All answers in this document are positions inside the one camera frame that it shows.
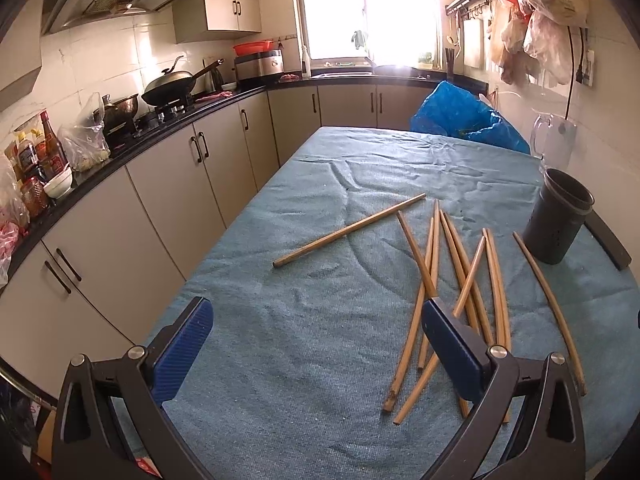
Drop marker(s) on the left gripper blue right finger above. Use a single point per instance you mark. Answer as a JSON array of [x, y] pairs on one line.
[[462, 352]]

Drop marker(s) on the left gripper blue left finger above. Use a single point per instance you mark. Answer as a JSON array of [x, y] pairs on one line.
[[174, 349]]

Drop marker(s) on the wooden chopstick vertical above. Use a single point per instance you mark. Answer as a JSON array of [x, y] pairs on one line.
[[432, 266]]

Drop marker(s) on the wooden chopstick pair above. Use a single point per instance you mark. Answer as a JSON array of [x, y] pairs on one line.
[[503, 296], [495, 289]]

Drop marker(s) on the wooden chopstick crossing diagonal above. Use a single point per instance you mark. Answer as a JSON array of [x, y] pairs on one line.
[[433, 362]]

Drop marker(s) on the wooden chopstick apart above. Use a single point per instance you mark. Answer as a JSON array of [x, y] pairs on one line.
[[353, 227]]

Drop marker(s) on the dark grey utensil holder cup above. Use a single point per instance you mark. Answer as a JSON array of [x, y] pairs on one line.
[[560, 210]]

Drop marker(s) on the wooden chopstick long dark tip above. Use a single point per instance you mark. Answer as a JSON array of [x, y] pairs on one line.
[[405, 357]]

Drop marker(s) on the kitchen sink faucet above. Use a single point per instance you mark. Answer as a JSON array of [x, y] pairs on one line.
[[360, 44]]

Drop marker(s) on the blue terry table cloth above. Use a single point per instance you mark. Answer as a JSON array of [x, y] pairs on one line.
[[290, 382]]

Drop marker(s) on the black flat bar on table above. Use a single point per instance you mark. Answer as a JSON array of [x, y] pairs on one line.
[[607, 239]]

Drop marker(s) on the white bowl on counter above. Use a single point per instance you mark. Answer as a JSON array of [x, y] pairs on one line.
[[59, 185]]

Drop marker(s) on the clear glass beer mug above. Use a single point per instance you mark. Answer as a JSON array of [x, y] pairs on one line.
[[552, 140]]

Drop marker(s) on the blue plastic bag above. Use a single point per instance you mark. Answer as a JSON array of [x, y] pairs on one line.
[[452, 111]]

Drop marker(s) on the dark sauce bottle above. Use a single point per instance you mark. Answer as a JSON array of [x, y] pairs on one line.
[[55, 153]]

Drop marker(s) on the clear bag with food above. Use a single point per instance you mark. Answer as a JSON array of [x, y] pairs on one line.
[[83, 139]]

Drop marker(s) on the small steel pot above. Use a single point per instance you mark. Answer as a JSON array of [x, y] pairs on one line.
[[117, 115]]

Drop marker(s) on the steel kettle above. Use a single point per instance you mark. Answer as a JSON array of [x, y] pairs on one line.
[[214, 80]]

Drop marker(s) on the silver rice cooker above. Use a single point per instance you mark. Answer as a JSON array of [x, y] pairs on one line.
[[259, 65]]

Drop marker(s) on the red plastic basin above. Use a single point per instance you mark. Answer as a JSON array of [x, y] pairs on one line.
[[253, 47]]

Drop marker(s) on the hanging plastic bags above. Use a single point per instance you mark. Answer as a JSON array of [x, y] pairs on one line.
[[541, 29]]

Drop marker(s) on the black wok with handle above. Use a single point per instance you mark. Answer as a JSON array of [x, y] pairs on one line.
[[173, 85]]

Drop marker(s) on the white wall socket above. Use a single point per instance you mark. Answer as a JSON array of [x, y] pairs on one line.
[[588, 68]]

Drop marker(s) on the wall mounted utensil rack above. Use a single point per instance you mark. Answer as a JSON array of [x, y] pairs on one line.
[[463, 8]]

